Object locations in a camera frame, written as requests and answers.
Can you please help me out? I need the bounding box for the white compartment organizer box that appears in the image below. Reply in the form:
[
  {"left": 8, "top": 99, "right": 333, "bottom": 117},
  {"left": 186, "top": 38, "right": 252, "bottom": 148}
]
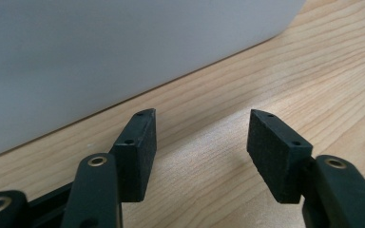
[{"left": 0, "top": 0, "right": 308, "bottom": 162}]

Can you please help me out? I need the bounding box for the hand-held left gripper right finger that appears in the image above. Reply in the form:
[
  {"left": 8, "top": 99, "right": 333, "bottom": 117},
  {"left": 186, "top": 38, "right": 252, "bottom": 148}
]
[{"left": 246, "top": 108, "right": 314, "bottom": 205}]

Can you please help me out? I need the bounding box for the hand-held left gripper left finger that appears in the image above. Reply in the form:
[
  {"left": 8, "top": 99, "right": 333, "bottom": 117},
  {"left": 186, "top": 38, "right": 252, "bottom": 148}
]
[{"left": 108, "top": 107, "right": 158, "bottom": 203}]

